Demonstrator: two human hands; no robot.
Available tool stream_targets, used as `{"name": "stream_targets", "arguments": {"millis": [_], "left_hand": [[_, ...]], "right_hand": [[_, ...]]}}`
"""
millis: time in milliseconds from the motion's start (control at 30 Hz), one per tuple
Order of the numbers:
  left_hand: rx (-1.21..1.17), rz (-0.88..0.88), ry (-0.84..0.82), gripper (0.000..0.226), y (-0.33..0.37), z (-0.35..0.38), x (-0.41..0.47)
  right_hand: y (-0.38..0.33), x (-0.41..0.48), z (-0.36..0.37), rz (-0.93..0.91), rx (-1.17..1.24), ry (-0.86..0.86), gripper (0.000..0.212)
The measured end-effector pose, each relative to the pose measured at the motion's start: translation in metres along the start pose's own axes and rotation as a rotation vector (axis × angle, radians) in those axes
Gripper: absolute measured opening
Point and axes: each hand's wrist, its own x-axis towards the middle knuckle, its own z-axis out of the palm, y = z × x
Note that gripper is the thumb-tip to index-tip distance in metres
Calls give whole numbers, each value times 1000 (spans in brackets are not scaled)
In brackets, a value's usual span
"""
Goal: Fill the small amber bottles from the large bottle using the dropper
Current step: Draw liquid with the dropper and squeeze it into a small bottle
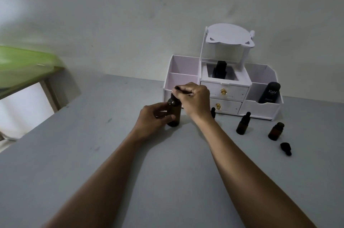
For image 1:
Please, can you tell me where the person's left hand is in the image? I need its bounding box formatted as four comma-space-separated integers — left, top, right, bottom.
131, 102, 176, 143

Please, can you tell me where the person's right hand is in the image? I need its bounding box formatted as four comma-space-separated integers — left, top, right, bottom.
174, 82, 213, 123

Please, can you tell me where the large amber glass bottle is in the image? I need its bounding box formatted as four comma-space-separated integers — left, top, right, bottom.
166, 93, 182, 128

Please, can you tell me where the person's left forearm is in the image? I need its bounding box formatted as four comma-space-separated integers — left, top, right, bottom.
44, 130, 154, 228

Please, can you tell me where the person's right forearm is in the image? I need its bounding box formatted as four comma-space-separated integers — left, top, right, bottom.
192, 114, 317, 228

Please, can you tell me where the white drawer with gold knob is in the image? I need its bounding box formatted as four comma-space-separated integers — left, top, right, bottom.
209, 98, 242, 115
201, 80, 250, 102

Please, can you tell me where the black square bottle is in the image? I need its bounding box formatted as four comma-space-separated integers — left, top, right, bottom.
213, 60, 228, 79

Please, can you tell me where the small amber dropper bottle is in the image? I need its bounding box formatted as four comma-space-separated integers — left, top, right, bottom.
236, 111, 252, 135

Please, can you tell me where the white cosmetic organizer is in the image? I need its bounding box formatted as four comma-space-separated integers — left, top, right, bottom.
162, 23, 284, 121

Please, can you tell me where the black cylindrical tube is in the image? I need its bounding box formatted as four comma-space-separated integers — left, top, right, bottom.
258, 82, 281, 104

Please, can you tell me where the small open amber bottle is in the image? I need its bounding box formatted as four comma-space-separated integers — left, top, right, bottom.
268, 122, 285, 141

